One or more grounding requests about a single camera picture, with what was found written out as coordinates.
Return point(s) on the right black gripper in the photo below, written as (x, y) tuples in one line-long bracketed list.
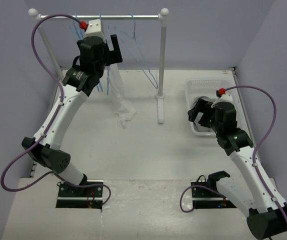
[(193, 112)]

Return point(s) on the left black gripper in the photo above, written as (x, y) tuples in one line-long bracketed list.
[(114, 56)]

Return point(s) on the blue hanger with top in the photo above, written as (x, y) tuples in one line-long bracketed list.
[(115, 83)]

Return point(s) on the white tank top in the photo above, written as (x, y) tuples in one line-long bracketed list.
[(123, 108)]

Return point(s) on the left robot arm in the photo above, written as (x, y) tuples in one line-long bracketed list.
[(79, 81)]

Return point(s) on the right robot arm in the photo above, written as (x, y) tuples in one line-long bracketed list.
[(264, 208)]

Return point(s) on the blue hanger right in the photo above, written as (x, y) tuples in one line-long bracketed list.
[(144, 67)]

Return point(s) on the blue hanger far left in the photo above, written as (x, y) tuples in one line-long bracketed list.
[(80, 35)]

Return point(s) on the grey clothes in basket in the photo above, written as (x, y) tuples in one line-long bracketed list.
[(202, 114)]

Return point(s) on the white plastic basket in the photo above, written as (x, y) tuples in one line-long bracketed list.
[(207, 86)]

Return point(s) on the white clothes rack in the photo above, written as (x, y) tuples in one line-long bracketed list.
[(162, 17)]

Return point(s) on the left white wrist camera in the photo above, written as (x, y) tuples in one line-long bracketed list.
[(95, 29)]

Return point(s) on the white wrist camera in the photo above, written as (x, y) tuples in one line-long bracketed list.
[(95, 29), (222, 96)]

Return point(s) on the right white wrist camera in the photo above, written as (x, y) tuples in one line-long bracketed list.
[(222, 96)]

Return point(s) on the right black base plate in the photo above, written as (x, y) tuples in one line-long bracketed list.
[(205, 199)]

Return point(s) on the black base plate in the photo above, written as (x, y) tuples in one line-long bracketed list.
[(205, 199), (70, 197)]

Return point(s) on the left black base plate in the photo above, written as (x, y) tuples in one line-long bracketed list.
[(70, 197)]

